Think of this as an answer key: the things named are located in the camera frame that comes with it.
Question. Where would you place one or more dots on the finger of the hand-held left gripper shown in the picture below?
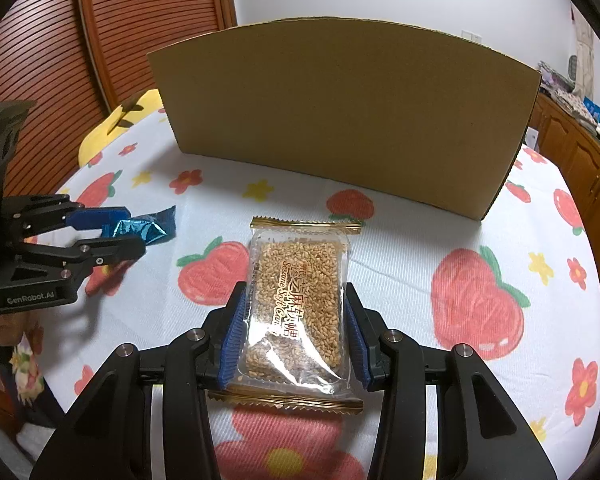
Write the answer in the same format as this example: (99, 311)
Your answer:
(95, 216)
(115, 251)

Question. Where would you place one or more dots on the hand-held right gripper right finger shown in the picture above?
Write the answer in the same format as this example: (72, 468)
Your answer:
(359, 345)

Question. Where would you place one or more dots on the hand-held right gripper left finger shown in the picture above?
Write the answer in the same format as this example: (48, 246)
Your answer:
(232, 340)

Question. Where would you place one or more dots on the blue foil snack packet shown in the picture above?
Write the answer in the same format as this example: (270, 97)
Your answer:
(142, 230)

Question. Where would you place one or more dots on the clear sesame candy packet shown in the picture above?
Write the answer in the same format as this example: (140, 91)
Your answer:
(295, 290)

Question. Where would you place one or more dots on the cardboard box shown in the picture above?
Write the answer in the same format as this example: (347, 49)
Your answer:
(340, 110)

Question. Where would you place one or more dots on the yellow pillow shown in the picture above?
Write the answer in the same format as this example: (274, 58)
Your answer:
(96, 144)

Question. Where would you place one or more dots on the strawberry print blanket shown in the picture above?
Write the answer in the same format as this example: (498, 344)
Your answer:
(420, 240)

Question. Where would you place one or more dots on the wooden louvred wardrobe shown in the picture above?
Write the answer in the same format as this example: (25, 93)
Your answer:
(130, 20)

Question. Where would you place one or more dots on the wooden cabinet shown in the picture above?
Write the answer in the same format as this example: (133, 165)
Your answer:
(575, 160)

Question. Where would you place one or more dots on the clutter of items on cabinet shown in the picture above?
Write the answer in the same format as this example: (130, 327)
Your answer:
(575, 100)

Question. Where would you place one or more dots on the cream curtain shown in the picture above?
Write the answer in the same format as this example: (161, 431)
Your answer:
(584, 50)

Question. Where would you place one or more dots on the white wall socket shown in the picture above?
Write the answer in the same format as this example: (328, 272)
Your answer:
(471, 37)

